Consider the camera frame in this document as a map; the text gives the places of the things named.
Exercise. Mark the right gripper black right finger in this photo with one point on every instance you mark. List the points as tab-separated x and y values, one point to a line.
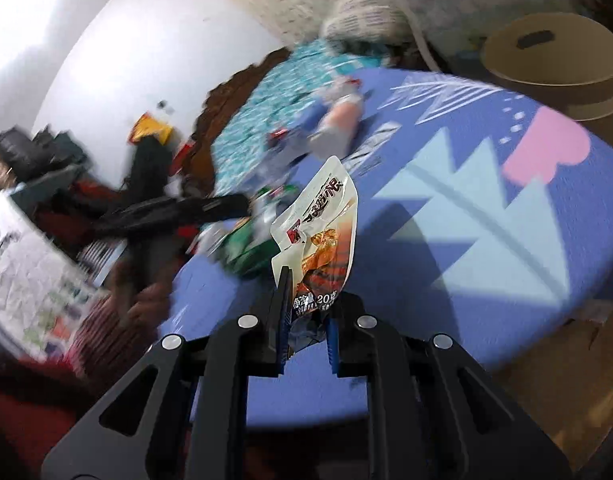
434	412

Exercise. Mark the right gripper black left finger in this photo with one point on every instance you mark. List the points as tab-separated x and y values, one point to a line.
181	411

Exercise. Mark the white orange snack wrapper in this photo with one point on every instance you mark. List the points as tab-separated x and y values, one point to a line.
315	237

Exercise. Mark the pink white paper cup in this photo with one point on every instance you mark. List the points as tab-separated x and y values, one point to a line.
336	131

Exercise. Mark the green snack wrapper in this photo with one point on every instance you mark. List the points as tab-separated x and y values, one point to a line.
250	246

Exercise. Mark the beige round trash bin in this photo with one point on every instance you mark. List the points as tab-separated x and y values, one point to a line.
562	60

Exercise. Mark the dark wooden headboard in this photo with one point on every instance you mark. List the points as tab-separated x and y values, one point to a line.
195	161

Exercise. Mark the teal white patterned quilt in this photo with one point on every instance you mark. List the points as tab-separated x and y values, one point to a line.
283	94

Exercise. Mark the blue patterned bed blanket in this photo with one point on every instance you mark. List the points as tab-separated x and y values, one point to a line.
482	214

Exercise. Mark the grey patterned pillow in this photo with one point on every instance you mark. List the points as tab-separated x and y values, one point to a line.
370	21

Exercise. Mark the yellow red wall calendar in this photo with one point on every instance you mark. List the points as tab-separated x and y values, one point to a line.
148	125

